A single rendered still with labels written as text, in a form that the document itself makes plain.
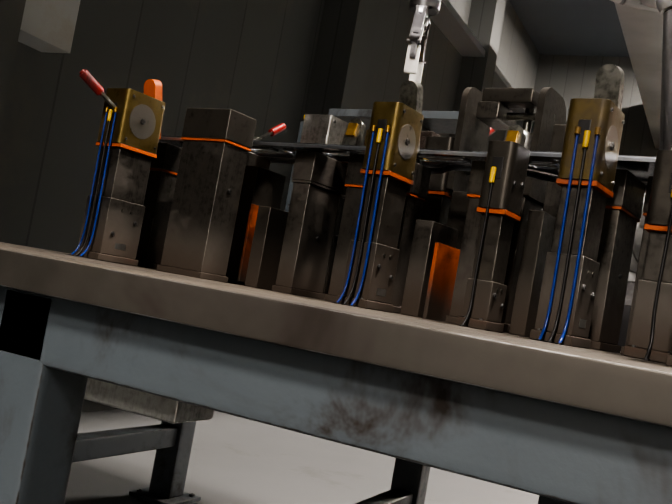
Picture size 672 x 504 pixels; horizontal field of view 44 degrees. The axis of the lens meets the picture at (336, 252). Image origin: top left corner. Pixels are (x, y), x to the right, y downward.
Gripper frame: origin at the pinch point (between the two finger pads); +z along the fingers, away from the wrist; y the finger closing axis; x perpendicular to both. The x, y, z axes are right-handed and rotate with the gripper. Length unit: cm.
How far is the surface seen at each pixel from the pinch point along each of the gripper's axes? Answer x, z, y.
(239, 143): -27, 29, 43
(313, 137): -18.3, 20.9, 15.0
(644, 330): 45, 53, 82
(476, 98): 16.7, 9.5, 24.1
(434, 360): 20, 59, 127
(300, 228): -13, 43, 36
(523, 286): 31, 48, 52
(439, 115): 8.7, 11.0, 10.9
